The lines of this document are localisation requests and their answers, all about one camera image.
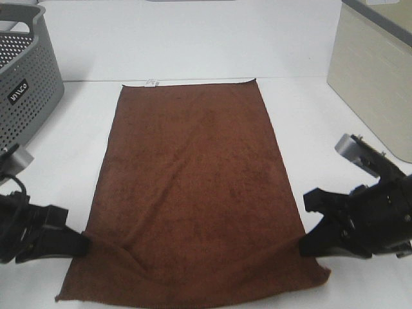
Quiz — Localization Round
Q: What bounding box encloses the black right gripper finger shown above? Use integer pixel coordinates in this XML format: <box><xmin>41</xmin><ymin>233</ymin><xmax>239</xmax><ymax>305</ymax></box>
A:
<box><xmin>303</xmin><ymin>188</ymin><xmax>349</xmax><ymax>213</ymax></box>
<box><xmin>299</xmin><ymin>221</ymin><xmax>370</xmax><ymax>258</ymax></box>

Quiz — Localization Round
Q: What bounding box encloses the beige plastic bin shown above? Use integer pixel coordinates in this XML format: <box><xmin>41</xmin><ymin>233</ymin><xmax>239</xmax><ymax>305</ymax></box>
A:
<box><xmin>327</xmin><ymin>1</ymin><xmax>411</xmax><ymax>162</ymax></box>

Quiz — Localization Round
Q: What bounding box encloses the white towel label tag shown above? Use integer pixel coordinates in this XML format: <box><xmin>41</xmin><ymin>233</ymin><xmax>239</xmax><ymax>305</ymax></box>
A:
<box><xmin>144</xmin><ymin>79</ymin><xmax>160</xmax><ymax>88</ymax></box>

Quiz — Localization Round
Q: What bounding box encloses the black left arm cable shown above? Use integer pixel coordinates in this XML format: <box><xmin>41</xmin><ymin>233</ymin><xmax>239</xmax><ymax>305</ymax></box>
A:
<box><xmin>0</xmin><ymin>173</ymin><xmax>30</xmax><ymax>236</ymax></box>

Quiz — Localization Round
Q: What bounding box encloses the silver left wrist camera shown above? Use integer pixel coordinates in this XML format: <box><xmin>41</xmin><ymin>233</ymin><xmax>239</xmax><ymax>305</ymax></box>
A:
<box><xmin>1</xmin><ymin>144</ymin><xmax>34</xmax><ymax>185</ymax></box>

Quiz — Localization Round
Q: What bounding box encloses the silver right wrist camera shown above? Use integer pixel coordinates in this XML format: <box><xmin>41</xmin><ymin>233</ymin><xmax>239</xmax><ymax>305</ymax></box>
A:
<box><xmin>335</xmin><ymin>133</ymin><xmax>390</xmax><ymax>178</ymax></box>

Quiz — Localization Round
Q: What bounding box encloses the grey perforated plastic basket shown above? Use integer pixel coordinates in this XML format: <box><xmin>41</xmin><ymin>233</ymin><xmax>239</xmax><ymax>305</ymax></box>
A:
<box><xmin>1</xmin><ymin>3</ymin><xmax>64</xmax><ymax>148</ymax></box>

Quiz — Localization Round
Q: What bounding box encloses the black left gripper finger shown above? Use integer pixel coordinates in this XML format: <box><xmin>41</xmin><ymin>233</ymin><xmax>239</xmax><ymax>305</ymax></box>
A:
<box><xmin>42</xmin><ymin>205</ymin><xmax>68</xmax><ymax>229</ymax></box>
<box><xmin>15</xmin><ymin>227</ymin><xmax>90</xmax><ymax>263</ymax></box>

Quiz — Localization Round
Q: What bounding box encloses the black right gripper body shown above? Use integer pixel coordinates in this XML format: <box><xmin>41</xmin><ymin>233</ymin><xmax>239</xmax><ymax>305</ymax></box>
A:
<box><xmin>334</xmin><ymin>176</ymin><xmax>411</xmax><ymax>258</ymax></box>

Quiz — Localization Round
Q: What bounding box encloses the brown towel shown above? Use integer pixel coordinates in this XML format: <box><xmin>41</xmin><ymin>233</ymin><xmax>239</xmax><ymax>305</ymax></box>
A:
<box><xmin>57</xmin><ymin>80</ymin><xmax>330</xmax><ymax>308</ymax></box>

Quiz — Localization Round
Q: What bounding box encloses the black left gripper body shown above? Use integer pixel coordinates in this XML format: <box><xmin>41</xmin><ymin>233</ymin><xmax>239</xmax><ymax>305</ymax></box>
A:
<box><xmin>1</xmin><ymin>191</ymin><xmax>44</xmax><ymax>263</ymax></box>

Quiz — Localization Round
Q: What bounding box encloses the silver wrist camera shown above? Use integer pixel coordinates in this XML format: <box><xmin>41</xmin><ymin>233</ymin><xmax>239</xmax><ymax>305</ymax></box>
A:
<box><xmin>1</xmin><ymin>144</ymin><xmax>34</xmax><ymax>185</ymax></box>
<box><xmin>335</xmin><ymin>133</ymin><xmax>390</xmax><ymax>178</ymax></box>

